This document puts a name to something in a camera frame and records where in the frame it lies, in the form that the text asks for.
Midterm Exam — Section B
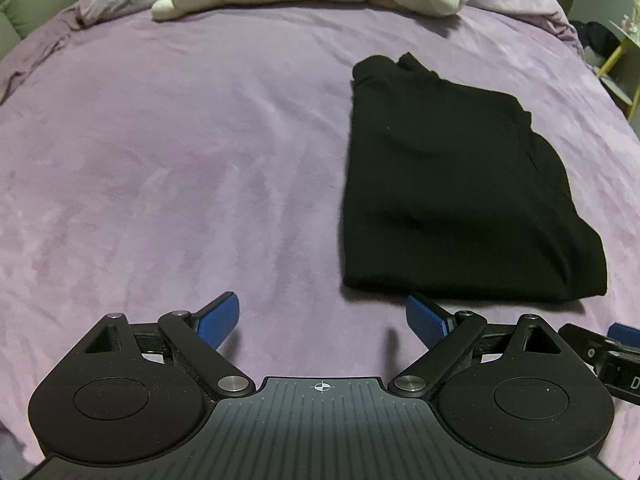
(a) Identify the yellow stool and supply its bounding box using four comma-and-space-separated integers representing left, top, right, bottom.
596, 1, 640, 122

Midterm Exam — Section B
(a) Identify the purple blanket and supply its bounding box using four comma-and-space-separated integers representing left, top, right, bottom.
0, 0, 640, 466

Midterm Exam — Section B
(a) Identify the dark cloth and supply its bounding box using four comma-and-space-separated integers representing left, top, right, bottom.
569, 20, 622, 57

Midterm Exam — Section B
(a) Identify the black garment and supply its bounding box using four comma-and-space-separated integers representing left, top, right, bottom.
341, 52, 609, 304

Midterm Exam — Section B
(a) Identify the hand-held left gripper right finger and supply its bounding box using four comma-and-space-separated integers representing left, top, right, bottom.
388, 293, 564, 399

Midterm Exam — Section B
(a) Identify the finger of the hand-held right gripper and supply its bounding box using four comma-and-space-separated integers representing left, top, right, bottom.
557, 323, 617, 364
606, 323, 640, 348

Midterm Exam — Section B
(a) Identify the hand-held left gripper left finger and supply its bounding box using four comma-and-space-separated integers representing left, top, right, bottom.
85, 291, 257, 399

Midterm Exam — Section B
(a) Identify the green pillow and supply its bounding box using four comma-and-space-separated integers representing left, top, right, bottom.
0, 0, 87, 57

